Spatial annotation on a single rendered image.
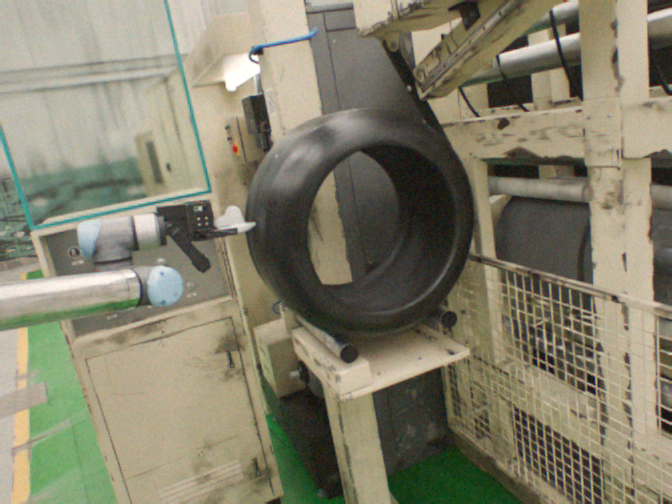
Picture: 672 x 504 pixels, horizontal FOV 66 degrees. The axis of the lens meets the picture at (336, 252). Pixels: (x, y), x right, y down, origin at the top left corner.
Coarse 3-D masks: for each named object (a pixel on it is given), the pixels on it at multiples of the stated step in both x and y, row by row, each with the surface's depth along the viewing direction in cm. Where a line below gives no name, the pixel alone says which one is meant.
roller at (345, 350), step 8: (312, 328) 139; (320, 336) 134; (328, 336) 130; (336, 336) 128; (328, 344) 129; (336, 344) 125; (344, 344) 123; (352, 344) 123; (336, 352) 124; (344, 352) 121; (352, 352) 122; (344, 360) 122; (352, 360) 122
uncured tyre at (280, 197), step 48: (288, 144) 118; (336, 144) 112; (384, 144) 115; (432, 144) 121; (288, 192) 111; (432, 192) 147; (288, 240) 111; (432, 240) 148; (288, 288) 116; (336, 288) 147; (384, 288) 151; (432, 288) 127; (384, 336) 128
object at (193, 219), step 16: (160, 208) 109; (176, 208) 111; (192, 208) 110; (208, 208) 111; (160, 224) 109; (176, 224) 112; (192, 224) 111; (208, 224) 113; (160, 240) 109; (192, 240) 113
